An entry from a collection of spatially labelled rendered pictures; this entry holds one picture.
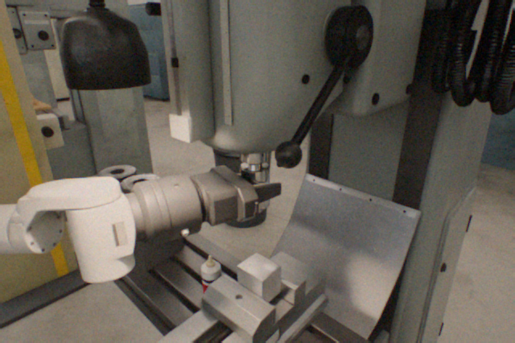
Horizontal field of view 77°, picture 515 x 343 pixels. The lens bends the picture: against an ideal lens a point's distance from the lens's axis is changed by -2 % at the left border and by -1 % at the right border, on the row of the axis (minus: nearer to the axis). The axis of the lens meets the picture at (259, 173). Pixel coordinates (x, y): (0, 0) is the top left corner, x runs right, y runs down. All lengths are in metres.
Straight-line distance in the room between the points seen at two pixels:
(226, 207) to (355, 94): 0.24
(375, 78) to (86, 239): 0.43
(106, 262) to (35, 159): 1.76
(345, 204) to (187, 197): 0.52
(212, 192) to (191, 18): 0.22
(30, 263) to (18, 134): 0.78
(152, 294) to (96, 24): 0.61
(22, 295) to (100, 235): 2.08
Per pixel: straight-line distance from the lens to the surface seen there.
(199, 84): 0.39
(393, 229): 0.83
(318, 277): 0.71
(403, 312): 1.00
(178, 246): 0.89
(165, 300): 0.78
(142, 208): 0.43
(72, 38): 0.31
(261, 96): 0.37
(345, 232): 0.87
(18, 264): 2.40
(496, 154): 4.74
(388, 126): 0.79
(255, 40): 0.37
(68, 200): 0.43
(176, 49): 0.39
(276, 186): 0.51
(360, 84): 0.50
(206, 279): 0.71
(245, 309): 0.58
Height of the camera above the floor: 1.46
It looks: 23 degrees down
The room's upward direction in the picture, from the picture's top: straight up
